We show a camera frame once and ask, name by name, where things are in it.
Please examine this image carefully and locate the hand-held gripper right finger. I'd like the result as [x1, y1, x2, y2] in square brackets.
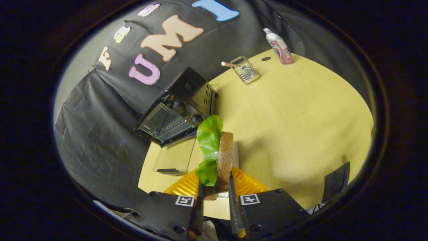
[228, 166, 310, 239]

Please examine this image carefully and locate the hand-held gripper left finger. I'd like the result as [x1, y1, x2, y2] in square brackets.
[124, 167, 205, 241]

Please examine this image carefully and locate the lettuce and brown bread sandwich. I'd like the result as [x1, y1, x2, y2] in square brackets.
[195, 115, 240, 201]

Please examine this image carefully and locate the black toaster oven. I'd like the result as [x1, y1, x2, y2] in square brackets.
[135, 67, 219, 177]

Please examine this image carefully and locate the black chair back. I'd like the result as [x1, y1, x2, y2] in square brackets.
[322, 162, 350, 204]

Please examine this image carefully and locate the black backdrop cloth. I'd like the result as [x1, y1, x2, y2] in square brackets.
[53, 0, 372, 215]

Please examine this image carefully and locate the clear glass holder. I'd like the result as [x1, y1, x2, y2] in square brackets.
[231, 56, 260, 84]

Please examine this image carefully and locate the pink bottle with white cap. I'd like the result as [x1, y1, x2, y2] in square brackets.
[263, 28, 295, 65]

